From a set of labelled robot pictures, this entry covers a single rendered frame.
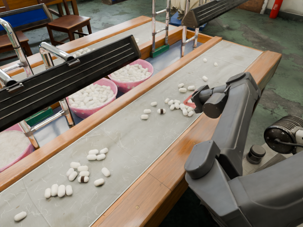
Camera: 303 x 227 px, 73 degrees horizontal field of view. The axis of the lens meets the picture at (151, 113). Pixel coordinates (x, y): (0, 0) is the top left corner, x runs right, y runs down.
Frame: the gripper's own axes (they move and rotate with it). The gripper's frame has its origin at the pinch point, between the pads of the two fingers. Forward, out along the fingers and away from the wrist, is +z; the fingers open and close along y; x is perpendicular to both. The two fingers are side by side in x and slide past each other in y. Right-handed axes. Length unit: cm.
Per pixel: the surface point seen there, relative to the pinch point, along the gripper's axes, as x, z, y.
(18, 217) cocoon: 0, 18, 62
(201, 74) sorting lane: 0.6, 19.1, -41.6
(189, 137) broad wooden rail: 12.2, 1.0, 6.0
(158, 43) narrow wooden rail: -28, 54, -58
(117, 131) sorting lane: -2.0, 22.7, 20.4
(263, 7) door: -1, 117, -455
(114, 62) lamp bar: -25.2, -1.0, 20.0
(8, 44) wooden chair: -106, 195, -6
